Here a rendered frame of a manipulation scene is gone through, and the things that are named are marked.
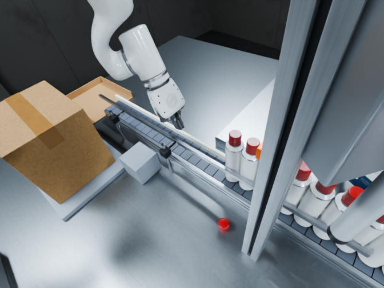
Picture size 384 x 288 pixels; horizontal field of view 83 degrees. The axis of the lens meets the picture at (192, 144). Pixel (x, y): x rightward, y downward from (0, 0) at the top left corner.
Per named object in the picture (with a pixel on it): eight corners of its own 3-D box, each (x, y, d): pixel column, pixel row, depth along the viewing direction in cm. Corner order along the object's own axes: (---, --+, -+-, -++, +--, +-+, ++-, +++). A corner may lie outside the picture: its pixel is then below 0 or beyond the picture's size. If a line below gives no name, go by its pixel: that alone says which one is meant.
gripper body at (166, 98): (151, 88, 62) (167, 120, 68) (175, 72, 66) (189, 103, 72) (138, 89, 67) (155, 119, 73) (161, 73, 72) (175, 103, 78)
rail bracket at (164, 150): (185, 164, 83) (178, 135, 71) (172, 177, 80) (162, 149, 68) (179, 160, 85) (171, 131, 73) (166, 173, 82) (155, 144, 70)
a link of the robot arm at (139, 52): (137, 84, 62) (166, 71, 62) (111, 38, 56) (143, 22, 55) (139, 77, 70) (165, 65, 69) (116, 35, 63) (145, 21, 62)
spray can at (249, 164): (258, 182, 69) (268, 139, 54) (250, 194, 67) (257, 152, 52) (244, 174, 72) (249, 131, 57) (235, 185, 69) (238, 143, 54)
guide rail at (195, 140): (366, 235, 54) (370, 232, 53) (364, 239, 54) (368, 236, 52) (118, 97, 108) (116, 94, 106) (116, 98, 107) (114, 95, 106)
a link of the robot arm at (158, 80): (149, 81, 60) (154, 91, 62) (171, 66, 64) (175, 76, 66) (135, 82, 67) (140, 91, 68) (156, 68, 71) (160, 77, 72)
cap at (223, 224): (216, 230, 66) (216, 226, 63) (220, 220, 68) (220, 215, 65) (227, 235, 64) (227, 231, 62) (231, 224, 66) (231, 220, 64)
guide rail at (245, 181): (368, 254, 47) (371, 252, 46) (367, 258, 47) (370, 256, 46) (101, 96, 101) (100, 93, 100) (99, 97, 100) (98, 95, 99)
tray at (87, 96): (133, 97, 118) (131, 91, 115) (92, 124, 106) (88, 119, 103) (103, 82, 133) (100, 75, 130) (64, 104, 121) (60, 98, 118)
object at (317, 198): (316, 216, 60) (347, 176, 45) (308, 231, 58) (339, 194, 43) (298, 206, 63) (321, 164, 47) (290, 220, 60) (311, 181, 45)
